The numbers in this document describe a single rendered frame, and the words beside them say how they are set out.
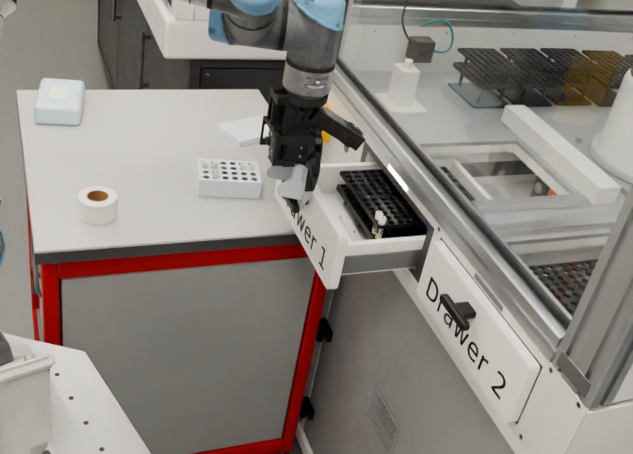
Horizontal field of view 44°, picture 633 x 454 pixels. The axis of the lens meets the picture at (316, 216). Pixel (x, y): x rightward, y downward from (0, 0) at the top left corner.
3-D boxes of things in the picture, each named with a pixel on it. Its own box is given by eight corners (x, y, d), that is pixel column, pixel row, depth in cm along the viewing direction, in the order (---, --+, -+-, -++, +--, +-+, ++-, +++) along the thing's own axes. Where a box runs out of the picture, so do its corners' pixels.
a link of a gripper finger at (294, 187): (270, 212, 130) (275, 160, 126) (303, 209, 132) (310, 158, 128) (276, 220, 127) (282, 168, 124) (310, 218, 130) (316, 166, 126)
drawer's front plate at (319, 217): (327, 291, 127) (339, 236, 121) (274, 194, 149) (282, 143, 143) (337, 290, 128) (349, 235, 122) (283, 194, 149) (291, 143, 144)
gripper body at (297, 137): (258, 146, 129) (267, 78, 122) (307, 145, 132) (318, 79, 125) (271, 170, 123) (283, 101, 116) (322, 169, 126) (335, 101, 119)
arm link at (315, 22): (290, -22, 115) (347, -13, 116) (280, 49, 121) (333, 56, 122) (291, -4, 109) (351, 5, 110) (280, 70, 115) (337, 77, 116)
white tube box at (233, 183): (197, 196, 155) (199, 180, 153) (195, 173, 161) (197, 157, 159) (259, 199, 158) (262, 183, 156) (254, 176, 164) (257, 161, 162)
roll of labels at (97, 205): (72, 207, 145) (72, 188, 143) (109, 201, 148) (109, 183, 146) (85, 228, 140) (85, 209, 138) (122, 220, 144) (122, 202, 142)
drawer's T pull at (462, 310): (462, 332, 111) (464, 326, 110) (437, 299, 117) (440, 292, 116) (483, 330, 112) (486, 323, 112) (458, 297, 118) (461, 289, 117)
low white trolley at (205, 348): (46, 526, 174) (34, 251, 133) (28, 335, 221) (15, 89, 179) (292, 478, 195) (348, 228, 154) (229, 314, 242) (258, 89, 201)
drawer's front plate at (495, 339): (506, 426, 109) (530, 368, 103) (415, 292, 131) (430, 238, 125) (516, 423, 109) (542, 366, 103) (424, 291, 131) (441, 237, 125)
